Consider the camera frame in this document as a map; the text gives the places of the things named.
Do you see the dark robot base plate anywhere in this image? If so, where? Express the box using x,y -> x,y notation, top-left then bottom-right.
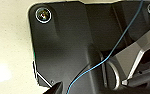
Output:
28,1 -> 150,94

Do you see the grey robot torso column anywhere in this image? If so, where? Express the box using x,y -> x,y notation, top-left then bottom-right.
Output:
105,30 -> 150,88

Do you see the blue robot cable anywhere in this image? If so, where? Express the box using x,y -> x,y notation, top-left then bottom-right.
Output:
66,0 -> 146,94

